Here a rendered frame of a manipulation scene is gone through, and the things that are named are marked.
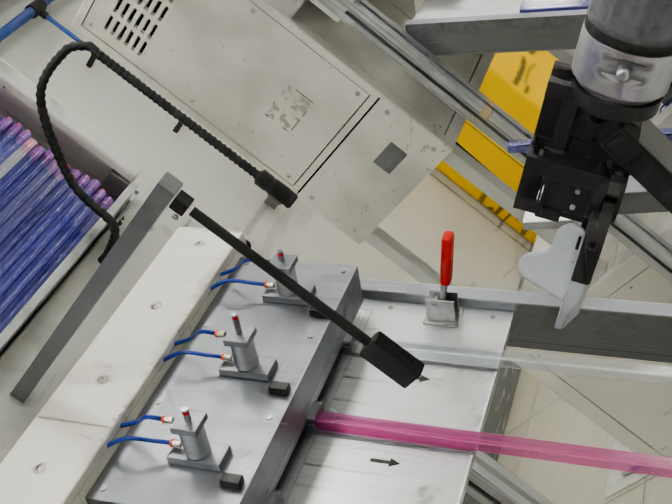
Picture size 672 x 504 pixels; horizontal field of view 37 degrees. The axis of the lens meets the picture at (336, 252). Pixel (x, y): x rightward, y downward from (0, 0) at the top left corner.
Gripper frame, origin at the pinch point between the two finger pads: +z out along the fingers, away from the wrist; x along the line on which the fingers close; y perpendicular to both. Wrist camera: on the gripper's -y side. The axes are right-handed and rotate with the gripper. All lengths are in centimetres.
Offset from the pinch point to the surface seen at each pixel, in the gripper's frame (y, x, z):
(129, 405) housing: 34.5, 18.8, 12.3
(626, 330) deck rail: -6.7, -8.0, 10.4
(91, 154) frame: 55, -11, 10
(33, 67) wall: 171, -177, 117
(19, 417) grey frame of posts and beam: 45, 21, 16
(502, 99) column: 28, -273, 140
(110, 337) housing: 40.7, 10.7, 13.7
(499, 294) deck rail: 6.4, -9.1, 11.5
